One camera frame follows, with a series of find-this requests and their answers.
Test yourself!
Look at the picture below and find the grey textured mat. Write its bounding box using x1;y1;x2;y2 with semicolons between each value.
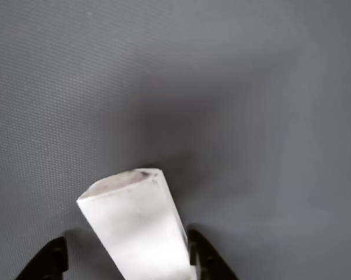
0;0;351;280

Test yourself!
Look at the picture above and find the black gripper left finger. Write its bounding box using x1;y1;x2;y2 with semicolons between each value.
15;236;69;280

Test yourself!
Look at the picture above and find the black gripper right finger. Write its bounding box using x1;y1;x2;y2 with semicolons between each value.
186;229;239;280

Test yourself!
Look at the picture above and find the small white rectangular block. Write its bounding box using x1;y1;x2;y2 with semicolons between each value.
76;167;198;280

